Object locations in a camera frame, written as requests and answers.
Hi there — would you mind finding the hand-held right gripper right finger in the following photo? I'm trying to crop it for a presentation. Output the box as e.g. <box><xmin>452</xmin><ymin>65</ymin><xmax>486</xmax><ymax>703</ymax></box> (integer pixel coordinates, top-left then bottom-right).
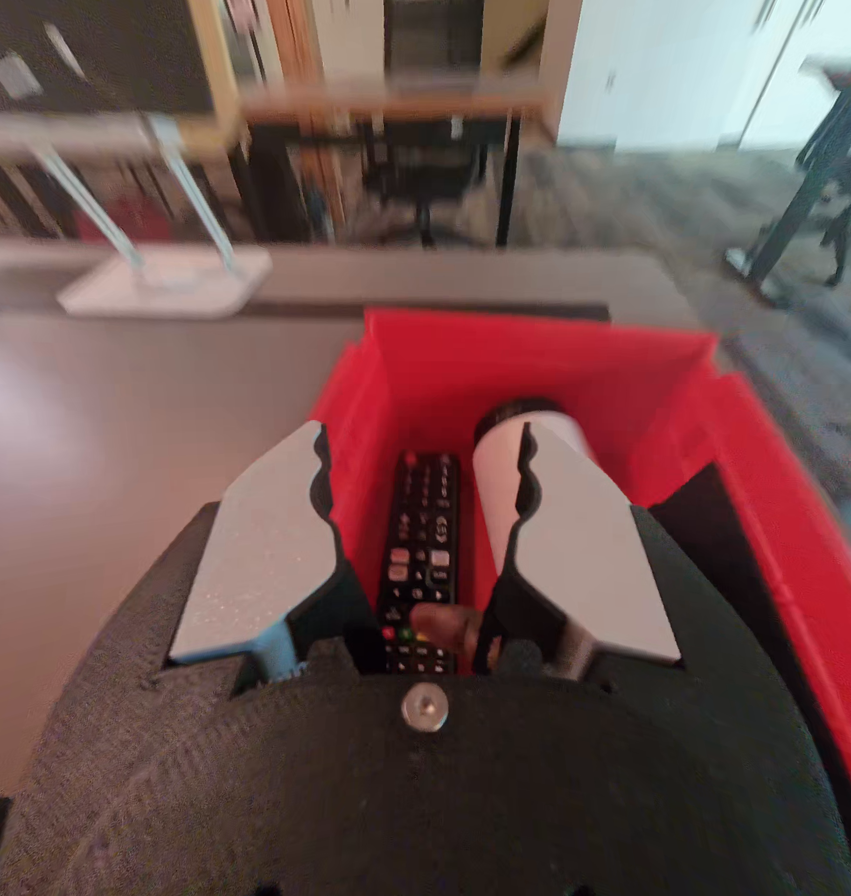
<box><xmin>511</xmin><ymin>420</ymin><xmax>682</xmax><ymax>681</ymax></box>

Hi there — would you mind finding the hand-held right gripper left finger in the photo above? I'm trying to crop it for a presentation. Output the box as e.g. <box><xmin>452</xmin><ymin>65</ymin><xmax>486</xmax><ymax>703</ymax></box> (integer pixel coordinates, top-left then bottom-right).
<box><xmin>168</xmin><ymin>420</ymin><xmax>344</xmax><ymax>683</ymax></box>

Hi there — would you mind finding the black remote control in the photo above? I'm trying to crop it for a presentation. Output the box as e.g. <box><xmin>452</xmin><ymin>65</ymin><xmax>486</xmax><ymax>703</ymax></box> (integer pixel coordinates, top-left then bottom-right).
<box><xmin>375</xmin><ymin>450</ymin><xmax>463</xmax><ymax>675</ymax></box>

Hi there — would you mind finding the red plastic storage bin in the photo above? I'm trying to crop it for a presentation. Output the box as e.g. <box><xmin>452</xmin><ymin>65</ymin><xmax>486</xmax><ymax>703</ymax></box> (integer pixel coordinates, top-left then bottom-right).
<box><xmin>307</xmin><ymin>308</ymin><xmax>851</xmax><ymax>834</ymax></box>

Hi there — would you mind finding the person's right hand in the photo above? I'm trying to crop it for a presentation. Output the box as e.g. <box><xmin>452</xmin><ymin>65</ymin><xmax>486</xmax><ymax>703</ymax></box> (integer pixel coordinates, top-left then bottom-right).
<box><xmin>410</xmin><ymin>604</ymin><xmax>484</xmax><ymax>667</ymax></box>

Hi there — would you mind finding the black office chair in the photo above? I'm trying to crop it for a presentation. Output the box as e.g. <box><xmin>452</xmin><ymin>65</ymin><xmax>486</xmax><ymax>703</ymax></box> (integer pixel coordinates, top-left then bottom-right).
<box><xmin>361</xmin><ymin>119</ymin><xmax>484</xmax><ymax>247</ymax></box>

